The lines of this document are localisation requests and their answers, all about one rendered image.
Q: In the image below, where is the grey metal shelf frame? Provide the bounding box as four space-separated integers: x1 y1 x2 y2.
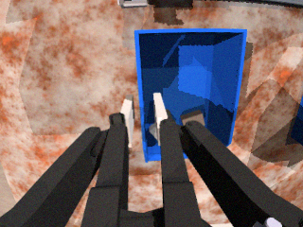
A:
117 0 303 9

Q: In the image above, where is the blue bin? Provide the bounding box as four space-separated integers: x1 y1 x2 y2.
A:
291 96 303 146
134 28 247 163

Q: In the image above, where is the beige rectangular block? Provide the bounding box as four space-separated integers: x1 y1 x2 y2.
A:
149 123 157 139
180 110 205 126

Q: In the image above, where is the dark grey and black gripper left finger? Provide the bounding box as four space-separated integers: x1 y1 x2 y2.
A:
0 95 135 227

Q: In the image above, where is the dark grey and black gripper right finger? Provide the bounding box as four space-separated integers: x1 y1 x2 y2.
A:
153 93 303 227

